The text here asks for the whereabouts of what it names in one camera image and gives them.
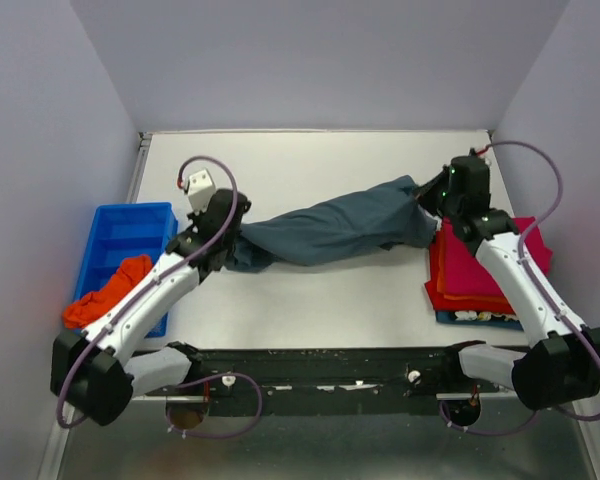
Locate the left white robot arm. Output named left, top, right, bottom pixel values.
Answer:
left=50, top=189, right=251, bottom=429

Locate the folded red t-shirt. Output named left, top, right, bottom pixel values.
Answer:
left=424, top=238, right=514, bottom=315

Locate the folded navy patterned t-shirt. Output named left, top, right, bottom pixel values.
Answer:
left=435, top=310, right=523, bottom=331

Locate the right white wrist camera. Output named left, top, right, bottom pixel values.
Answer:
left=470, top=146, right=491, bottom=167

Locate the crumpled orange t-shirt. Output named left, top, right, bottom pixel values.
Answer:
left=62, top=254, right=153, bottom=330

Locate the folded magenta t-shirt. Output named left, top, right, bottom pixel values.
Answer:
left=441, top=219, right=553, bottom=296

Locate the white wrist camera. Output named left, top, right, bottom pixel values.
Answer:
left=470, top=146, right=491, bottom=167
left=185, top=169, right=216, bottom=215

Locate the teal grey t-shirt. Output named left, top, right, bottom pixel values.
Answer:
left=225, top=175, right=438, bottom=273

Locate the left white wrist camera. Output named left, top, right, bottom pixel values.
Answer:
left=185, top=169, right=216, bottom=215

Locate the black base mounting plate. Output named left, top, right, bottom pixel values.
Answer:
left=150, top=348, right=496, bottom=417

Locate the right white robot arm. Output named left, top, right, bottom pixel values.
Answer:
left=418, top=153, right=600, bottom=420

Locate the folded orange t-shirt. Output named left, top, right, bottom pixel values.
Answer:
left=429, top=230, right=508, bottom=304

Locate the blue plastic bin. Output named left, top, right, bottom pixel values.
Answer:
left=65, top=201, right=180, bottom=340

